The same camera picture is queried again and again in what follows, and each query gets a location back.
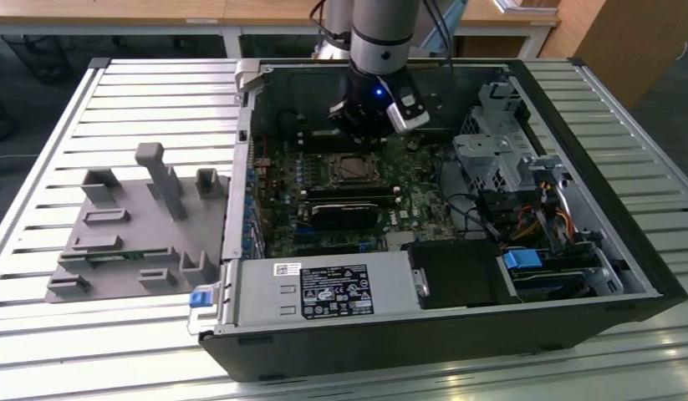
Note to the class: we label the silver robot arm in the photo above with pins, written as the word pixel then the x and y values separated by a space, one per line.
pixel 386 25

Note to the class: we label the CPU socket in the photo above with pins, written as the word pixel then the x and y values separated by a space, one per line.
pixel 355 182

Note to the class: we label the silver metal disk bay cage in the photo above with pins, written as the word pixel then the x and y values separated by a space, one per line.
pixel 483 150

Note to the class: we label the black graphics card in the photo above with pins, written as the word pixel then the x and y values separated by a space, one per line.
pixel 344 215

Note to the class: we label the green motherboard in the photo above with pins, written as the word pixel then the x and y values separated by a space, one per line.
pixel 422 209

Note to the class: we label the small silver heatsink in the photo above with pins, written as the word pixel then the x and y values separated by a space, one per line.
pixel 403 241

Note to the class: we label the white paper stack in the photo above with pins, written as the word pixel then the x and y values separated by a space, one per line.
pixel 522 5

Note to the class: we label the black plastic shroud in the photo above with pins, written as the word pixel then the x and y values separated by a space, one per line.
pixel 460 271

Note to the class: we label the blue disk carrier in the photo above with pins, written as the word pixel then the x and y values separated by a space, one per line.
pixel 522 259

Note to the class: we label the grey power supply box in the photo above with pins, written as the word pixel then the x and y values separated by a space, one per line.
pixel 265 292

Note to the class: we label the light wooden cabinet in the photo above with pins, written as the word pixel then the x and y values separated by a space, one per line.
pixel 629 50

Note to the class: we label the blue case latch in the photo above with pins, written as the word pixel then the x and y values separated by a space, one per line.
pixel 201 297

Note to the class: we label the green RAM stick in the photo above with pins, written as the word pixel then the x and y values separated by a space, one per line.
pixel 137 255

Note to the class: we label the grey plastic parts rack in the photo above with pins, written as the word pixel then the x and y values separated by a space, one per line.
pixel 132 250

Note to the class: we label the black PC tower case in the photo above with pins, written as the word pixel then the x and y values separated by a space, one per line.
pixel 378 355

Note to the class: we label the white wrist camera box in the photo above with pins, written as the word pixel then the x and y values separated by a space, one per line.
pixel 408 110

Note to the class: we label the silver metal drive bracket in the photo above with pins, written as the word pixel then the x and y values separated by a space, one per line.
pixel 545 165

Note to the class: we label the wooden desk white frame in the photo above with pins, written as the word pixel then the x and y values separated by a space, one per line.
pixel 154 10

